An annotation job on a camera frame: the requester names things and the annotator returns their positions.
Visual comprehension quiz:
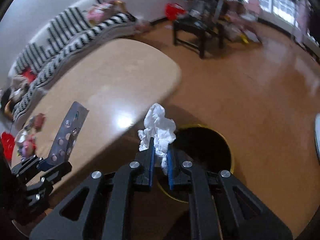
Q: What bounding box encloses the silver pill blister pack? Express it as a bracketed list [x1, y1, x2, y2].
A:
[39, 101, 89, 171]

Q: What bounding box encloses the white tissue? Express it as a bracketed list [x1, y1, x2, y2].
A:
[138, 103, 176, 176]

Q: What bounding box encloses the black yellow trash bin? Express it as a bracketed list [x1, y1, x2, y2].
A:
[156, 124, 235, 203]

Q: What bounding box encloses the purple pink toy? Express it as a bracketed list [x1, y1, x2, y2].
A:
[15, 129, 36, 161]

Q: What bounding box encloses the red plastic stool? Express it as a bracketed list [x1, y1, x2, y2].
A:
[1, 132, 15, 161]

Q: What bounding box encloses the red cigarette box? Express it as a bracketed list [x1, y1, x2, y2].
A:
[31, 113, 46, 131]

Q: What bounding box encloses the brown plush toy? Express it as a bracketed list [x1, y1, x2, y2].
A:
[1, 75, 30, 107]

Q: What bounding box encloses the black white striped sofa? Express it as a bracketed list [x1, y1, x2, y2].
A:
[8, 0, 137, 129]

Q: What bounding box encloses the pink cushion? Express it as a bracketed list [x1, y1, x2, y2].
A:
[86, 1, 116, 25]

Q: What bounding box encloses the black coffee table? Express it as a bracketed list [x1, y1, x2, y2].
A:
[172, 0, 225, 59]

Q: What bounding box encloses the red plastic bag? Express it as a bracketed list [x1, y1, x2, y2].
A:
[164, 3, 186, 21]

